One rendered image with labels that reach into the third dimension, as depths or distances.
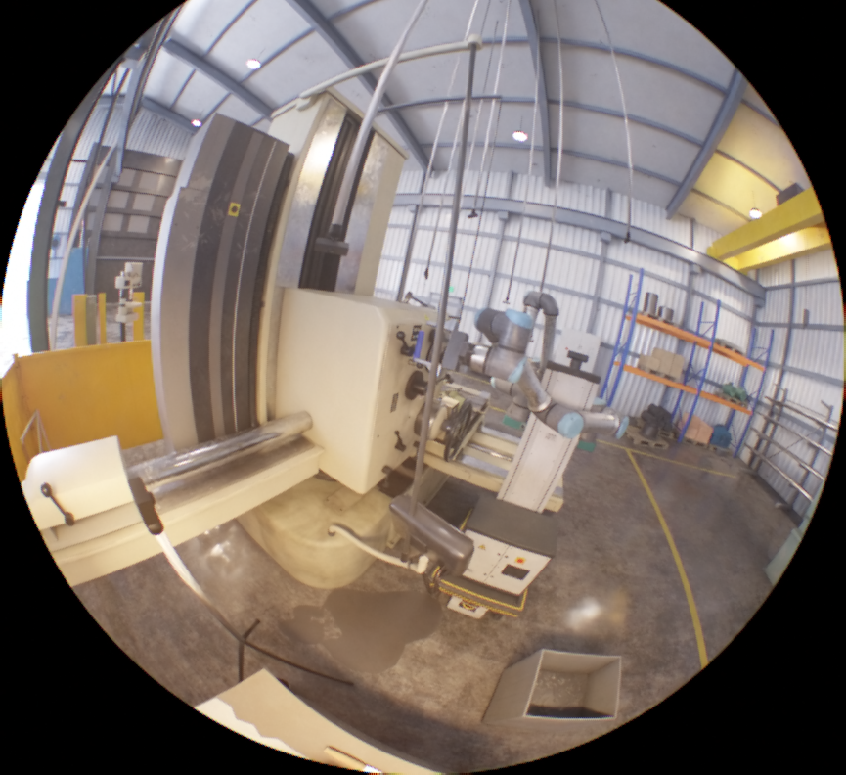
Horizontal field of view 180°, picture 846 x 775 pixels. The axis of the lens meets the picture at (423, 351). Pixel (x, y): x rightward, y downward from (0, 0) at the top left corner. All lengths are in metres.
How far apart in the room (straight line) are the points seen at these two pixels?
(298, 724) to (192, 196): 1.72
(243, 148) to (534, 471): 2.31
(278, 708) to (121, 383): 2.77
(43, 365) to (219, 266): 2.35
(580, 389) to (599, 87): 6.92
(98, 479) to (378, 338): 1.07
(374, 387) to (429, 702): 1.89
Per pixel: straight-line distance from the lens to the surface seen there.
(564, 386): 1.63
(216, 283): 1.23
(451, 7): 7.11
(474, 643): 2.19
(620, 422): 1.73
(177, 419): 1.35
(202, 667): 2.14
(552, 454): 1.78
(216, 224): 1.23
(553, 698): 1.95
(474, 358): 0.83
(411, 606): 2.19
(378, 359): 0.99
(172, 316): 1.20
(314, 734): 1.03
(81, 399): 3.19
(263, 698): 1.05
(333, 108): 1.69
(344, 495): 1.92
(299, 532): 1.73
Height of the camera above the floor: 1.97
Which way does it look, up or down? 12 degrees down
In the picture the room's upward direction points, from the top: 12 degrees clockwise
